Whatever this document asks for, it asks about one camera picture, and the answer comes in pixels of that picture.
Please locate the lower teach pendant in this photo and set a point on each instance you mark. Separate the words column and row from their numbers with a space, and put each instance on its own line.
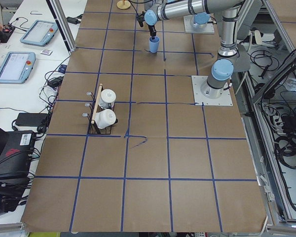
column 17, row 67

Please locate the black wire mug rack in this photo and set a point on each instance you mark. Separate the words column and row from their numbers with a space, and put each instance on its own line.
column 95, row 108

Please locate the aluminium frame post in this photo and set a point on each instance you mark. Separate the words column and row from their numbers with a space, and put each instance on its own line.
column 61, row 21

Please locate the upper white mug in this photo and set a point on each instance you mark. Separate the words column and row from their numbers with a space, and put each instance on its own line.
column 107, row 99

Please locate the lower white mug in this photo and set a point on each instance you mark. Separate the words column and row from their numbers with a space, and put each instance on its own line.
column 105, row 118

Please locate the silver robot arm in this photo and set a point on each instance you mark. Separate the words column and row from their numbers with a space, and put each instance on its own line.
column 230, row 15

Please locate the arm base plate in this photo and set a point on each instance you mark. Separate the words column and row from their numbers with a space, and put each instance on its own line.
column 204, row 95
column 194, row 28

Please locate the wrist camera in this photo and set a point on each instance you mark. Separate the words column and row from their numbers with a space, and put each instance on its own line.
column 141, row 19

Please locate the black power adapter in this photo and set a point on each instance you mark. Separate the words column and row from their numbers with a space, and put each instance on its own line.
column 30, row 119

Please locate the light blue plastic cup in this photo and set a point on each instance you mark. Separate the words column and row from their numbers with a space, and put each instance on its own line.
column 154, row 44

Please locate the teach pendant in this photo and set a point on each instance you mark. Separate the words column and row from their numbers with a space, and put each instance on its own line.
column 40, row 33
column 17, row 67

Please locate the small black power brick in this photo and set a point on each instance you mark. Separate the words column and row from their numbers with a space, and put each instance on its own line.
column 72, row 20

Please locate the black computer box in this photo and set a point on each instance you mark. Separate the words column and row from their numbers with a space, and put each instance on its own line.
column 15, row 150

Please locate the white mug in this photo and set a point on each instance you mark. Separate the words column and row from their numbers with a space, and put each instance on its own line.
column 107, row 99
column 105, row 118

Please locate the upper teach pendant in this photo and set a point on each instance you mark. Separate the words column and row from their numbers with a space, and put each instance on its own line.
column 40, row 33

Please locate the wooden cup tree stand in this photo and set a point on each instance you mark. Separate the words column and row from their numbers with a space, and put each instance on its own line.
column 123, row 4

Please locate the grey office chair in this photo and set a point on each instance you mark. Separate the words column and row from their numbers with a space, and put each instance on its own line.
column 242, row 62

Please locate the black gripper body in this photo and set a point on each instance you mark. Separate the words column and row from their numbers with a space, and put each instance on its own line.
column 152, row 29

